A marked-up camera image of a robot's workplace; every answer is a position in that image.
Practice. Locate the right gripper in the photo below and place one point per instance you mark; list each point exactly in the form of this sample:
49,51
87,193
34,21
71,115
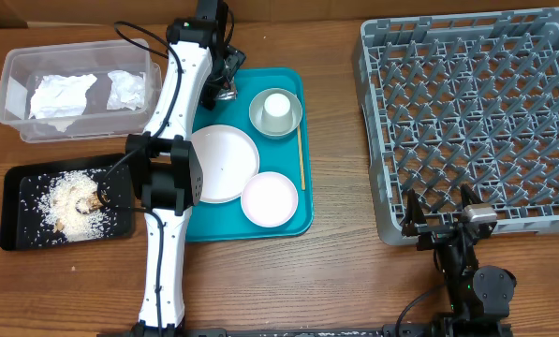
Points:
414,224

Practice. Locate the wooden chopstick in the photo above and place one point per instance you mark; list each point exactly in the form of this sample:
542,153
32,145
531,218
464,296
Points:
301,163

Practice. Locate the small white plate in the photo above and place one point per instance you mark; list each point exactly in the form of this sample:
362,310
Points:
269,199

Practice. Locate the grey bowl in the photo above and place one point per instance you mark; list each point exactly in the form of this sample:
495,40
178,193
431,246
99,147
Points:
256,109

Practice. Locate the large white plate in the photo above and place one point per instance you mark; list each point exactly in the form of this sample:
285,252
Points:
228,158

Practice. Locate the spilled rice pile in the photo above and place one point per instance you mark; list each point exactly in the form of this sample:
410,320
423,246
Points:
47,209

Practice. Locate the teal plastic serving tray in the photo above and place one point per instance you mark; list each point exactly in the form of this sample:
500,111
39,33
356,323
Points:
226,221

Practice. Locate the clear plastic storage bin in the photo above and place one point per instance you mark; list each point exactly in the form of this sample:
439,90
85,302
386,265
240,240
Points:
24,68

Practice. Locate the white paper cup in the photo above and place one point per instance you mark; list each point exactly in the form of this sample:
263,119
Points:
276,117

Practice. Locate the black plastic tray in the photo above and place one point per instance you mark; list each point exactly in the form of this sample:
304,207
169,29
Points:
116,188

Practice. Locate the brown food scrap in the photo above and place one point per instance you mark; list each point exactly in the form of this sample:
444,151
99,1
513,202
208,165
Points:
88,204

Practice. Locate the grey dishwasher rack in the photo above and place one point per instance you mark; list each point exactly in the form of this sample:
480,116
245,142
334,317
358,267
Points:
462,99

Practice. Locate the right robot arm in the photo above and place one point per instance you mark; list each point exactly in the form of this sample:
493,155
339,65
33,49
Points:
479,296

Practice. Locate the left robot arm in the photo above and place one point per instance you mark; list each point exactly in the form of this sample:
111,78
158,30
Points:
165,171

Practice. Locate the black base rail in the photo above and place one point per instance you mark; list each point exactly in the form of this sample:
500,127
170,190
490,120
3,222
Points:
385,331

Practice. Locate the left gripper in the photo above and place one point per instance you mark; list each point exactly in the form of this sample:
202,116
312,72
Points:
233,57

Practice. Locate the white paper napkin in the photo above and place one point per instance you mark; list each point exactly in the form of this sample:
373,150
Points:
61,98

